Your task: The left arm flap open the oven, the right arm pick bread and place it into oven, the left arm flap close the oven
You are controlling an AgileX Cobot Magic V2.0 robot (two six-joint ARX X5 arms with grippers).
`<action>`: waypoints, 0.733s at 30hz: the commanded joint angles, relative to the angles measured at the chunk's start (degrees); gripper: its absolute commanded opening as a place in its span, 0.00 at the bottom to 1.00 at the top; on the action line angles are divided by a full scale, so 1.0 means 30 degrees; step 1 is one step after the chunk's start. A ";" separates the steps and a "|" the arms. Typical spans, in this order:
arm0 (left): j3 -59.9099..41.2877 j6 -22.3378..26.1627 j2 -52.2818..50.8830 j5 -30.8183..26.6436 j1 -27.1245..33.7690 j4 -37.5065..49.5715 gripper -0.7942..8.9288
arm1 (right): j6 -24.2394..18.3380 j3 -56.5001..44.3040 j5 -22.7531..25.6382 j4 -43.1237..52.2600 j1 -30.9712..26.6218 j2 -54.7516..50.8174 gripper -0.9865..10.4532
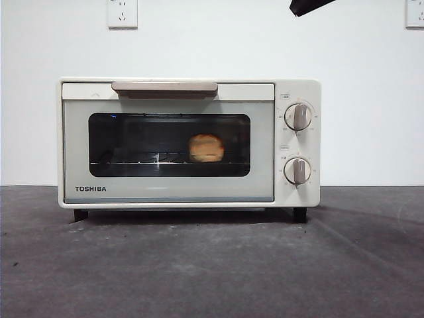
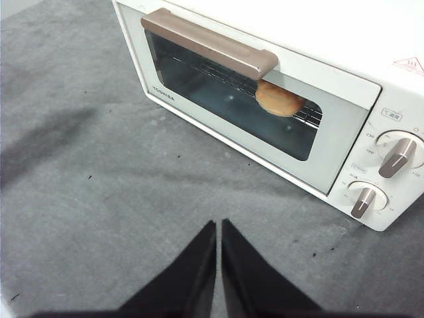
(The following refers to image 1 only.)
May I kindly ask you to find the golden bread loaf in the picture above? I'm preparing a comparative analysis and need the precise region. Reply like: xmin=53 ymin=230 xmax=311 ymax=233
xmin=187 ymin=133 xmax=226 ymax=163

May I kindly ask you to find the glass oven door with handle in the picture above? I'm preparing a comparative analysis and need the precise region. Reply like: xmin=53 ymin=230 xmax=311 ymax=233
xmin=61 ymin=81 xmax=276 ymax=203

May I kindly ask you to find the cream Toshiba toaster oven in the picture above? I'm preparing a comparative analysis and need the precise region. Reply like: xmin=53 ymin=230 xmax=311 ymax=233
xmin=56 ymin=78 xmax=321 ymax=223

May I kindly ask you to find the beige oven knob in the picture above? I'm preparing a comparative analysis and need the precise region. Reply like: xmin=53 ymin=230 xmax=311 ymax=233
xmin=284 ymin=157 xmax=312 ymax=185
xmin=284 ymin=103 xmax=313 ymax=131

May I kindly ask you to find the white wall socket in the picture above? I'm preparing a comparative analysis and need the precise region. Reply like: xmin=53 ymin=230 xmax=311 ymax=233
xmin=405 ymin=0 xmax=424 ymax=29
xmin=107 ymin=0 xmax=138 ymax=29

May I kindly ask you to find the metal wire oven rack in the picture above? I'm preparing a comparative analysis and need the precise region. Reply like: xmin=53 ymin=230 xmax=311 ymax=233
xmin=89 ymin=151 xmax=249 ymax=166

